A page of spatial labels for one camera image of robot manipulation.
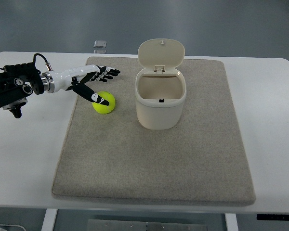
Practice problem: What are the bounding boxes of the beige lidded plastic bin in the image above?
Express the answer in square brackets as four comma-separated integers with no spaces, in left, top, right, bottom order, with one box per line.
[135,38,187,130]

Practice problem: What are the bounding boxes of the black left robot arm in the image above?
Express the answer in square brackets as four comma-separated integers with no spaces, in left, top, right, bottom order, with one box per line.
[0,62,120,118]

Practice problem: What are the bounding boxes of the white table leg right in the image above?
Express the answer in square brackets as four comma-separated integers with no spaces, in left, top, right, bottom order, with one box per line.
[225,213,239,231]

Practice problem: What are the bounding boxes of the yellow tennis ball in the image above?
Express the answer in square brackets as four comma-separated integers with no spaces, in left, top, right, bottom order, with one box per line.
[92,91,116,114]

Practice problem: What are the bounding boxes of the clear floor plate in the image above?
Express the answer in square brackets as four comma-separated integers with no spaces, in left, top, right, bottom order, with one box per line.
[93,40,107,49]

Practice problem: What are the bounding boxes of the black table control panel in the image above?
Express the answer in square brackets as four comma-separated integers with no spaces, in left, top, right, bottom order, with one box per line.
[256,214,289,221]

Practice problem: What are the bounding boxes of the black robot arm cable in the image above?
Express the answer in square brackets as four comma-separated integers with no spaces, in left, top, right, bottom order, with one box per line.
[32,53,54,73]

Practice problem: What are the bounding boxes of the white table leg left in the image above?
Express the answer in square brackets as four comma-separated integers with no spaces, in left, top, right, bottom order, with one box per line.
[41,208,58,231]

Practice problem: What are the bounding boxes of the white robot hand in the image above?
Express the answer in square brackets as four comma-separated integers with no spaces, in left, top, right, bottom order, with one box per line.
[47,65,120,106]

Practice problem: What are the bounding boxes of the white table leg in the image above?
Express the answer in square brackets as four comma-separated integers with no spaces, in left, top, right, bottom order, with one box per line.
[41,208,58,231]
[225,213,239,231]

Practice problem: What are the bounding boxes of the beige fabric mat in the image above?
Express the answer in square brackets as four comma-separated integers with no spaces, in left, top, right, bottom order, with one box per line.
[52,57,256,206]

